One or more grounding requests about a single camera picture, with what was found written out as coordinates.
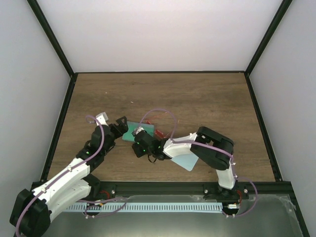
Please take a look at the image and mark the teal glasses case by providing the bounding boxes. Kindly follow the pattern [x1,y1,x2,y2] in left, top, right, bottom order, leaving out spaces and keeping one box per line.
[122,121,155,142]

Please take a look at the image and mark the red transparent sunglasses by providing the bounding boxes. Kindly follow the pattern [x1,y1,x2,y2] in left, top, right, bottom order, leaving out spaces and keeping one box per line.
[141,109,180,139]

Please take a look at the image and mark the light blue cleaning cloth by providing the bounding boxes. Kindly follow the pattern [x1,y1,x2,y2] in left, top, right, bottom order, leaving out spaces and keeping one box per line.
[171,154,198,171]

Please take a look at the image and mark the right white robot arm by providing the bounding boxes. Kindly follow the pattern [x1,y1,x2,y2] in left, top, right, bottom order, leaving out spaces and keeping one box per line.
[132,126,237,199]

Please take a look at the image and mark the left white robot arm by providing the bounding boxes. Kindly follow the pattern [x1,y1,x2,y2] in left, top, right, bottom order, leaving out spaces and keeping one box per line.
[9,113,128,237]

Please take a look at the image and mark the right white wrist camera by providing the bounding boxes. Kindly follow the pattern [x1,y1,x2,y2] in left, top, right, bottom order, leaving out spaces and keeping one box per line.
[132,126,144,136]

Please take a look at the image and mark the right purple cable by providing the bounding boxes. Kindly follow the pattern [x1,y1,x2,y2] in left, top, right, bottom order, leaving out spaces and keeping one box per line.
[138,108,259,218]

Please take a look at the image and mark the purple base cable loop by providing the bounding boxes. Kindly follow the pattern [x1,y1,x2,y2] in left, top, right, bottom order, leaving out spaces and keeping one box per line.
[82,194,129,219]

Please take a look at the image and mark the light blue slotted cable duct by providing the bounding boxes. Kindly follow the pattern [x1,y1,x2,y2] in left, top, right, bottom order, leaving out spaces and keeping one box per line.
[66,202,223,213]

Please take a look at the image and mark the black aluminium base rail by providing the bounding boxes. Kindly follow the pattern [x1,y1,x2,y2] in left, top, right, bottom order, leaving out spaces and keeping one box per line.
[100,181,293,196]

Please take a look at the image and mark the black enclosure frame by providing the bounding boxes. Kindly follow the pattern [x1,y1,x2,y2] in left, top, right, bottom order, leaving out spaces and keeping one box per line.
[27,0,310,237]

